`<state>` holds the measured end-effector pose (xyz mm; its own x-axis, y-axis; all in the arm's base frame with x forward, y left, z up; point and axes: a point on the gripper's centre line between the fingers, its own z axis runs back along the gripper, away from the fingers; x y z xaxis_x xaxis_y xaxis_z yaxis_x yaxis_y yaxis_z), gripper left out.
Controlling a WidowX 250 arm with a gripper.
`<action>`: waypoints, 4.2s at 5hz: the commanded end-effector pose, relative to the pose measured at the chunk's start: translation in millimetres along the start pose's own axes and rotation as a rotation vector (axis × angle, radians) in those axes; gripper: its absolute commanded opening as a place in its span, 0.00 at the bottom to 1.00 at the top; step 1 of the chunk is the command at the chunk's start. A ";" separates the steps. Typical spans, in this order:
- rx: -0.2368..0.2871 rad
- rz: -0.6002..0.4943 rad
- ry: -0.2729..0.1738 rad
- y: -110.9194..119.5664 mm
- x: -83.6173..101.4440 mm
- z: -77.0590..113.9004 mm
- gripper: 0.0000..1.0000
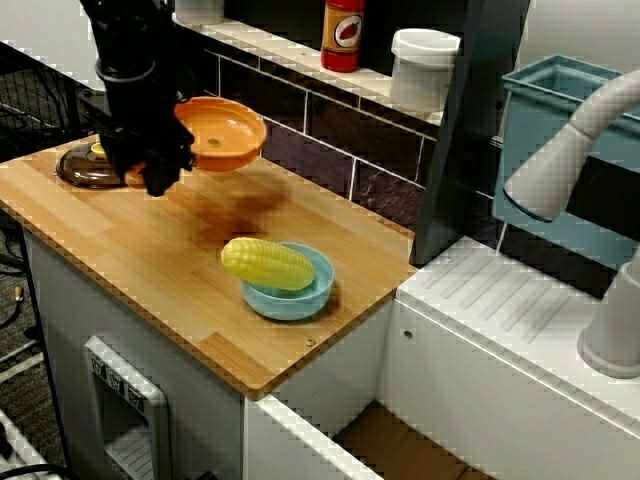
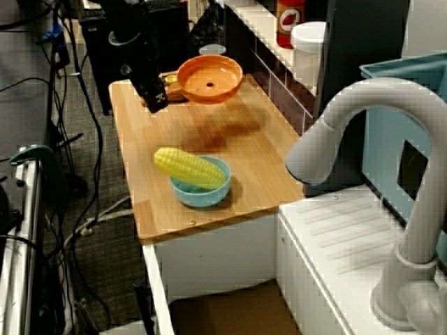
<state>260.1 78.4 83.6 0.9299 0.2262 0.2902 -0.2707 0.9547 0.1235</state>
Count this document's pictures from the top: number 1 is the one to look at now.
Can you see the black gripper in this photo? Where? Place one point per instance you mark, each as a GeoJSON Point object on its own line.
{"type": "Point", "coordinates": [145, 120]}

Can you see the orange toy frying pan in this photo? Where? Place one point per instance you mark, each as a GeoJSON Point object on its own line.
{"type": "Point", "coordinates": [220, 130]}

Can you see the yellow toy corn cob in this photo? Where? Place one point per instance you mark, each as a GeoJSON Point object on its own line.
{"type": "Point", "coordinates": [270, 262]}

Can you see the brown lid with yellow knob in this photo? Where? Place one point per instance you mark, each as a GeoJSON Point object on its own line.
{"type": "Point", "coordinates": [80, 170]}

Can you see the white cabinet body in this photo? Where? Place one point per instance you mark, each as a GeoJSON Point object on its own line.
{"type": "Point", "coordinates": [65, 310]}

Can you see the small white container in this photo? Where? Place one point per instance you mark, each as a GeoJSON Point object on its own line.
{"type": "Point", "coordinates": [200, 10]}

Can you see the light blue bowl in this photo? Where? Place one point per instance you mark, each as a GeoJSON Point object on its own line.
{"type": "Point", "coordinates": [290, 302]}

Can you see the small brown floor tool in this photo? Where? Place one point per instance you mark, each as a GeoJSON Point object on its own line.
{"type": "Point", "coordinates": [19, 291]}

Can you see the red sauce bottle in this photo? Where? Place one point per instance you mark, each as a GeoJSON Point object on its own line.
{"type": "Point", "coordinates": [341, 35]}

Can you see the white shelf ledge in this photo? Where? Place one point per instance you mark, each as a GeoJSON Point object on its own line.
{"type": "Point", "coordinates": [370, 80]}

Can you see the large white lidded jar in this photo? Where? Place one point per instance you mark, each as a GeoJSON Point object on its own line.
{"type": "Point", "coordinates": [422, 70]}

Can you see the dark grey upright panel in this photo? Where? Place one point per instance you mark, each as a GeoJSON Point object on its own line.
{"type": "Point", "coordinates": [465, 125]}

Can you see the teal plastic bin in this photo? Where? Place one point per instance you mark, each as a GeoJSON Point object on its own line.
{"type": "Point", "coordinates": [530, 115]}

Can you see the white toy sink unit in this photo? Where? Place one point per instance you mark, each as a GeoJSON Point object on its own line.
{"type": "Point", "coordinates": [475, 380]}

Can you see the grey toy faucet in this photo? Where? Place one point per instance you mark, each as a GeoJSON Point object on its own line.
{"type": "Point", "coordinates": [550, 170]}

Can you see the white metal frame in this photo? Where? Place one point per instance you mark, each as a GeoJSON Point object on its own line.
{"type": "Point", "coordinates": [17, 450]}

